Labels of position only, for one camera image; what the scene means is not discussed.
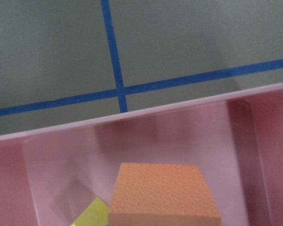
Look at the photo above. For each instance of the orange foam block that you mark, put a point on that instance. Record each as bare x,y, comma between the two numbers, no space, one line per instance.
162,195

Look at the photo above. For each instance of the yellow foam block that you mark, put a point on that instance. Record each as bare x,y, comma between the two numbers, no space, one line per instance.
96,214

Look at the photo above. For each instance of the pink plastic bin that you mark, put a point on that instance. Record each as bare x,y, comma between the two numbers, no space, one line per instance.
49,176

